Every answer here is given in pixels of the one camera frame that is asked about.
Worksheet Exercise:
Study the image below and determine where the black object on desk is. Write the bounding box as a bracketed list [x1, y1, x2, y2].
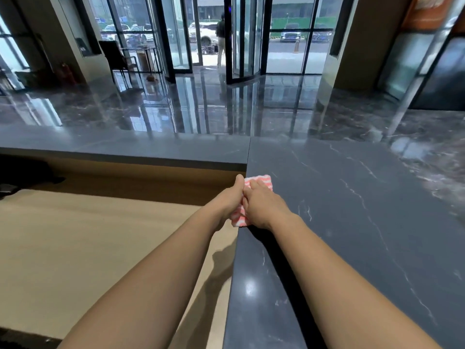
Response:
[0, 156, 66, 199]

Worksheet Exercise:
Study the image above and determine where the orange banner sign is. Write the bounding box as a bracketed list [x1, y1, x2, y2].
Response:
[401, 0, 457, 31]

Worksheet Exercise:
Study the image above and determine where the person's left forearm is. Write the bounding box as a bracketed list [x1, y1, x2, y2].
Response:
[57, 205, 223, 349]

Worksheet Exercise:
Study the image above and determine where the black chair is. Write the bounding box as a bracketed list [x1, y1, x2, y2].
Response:
[98, 40, 140, 84]

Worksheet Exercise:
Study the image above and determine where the glass revolving door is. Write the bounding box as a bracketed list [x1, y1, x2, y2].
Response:
[145, 0, 273, 85]

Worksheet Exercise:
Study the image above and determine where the white car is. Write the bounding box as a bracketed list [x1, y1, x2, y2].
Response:
[188, 22, 219, 46]

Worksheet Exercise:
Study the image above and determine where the person's left hand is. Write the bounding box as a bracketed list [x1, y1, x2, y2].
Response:
[204, 174, 245, 232]

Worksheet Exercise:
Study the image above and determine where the dark suv car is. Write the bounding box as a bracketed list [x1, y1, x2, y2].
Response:
[280, 23, 302, 43]

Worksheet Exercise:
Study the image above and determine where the person's right forearm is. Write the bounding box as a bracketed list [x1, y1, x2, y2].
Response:
[270, 214, 442, 349]

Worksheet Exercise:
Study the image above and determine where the red fire extinguisher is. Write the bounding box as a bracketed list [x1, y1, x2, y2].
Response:
[60, 63, 76, 86]

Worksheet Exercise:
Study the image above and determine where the person's right hand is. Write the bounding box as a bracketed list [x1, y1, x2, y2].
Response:
[242, 179, 293, 231]

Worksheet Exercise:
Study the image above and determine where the glass side table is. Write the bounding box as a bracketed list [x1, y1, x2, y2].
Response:
[122, 46, 162, 74]

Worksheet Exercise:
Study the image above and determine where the pink white striped cloth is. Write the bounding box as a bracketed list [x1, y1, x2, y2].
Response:
[231, 174, 273, 228]

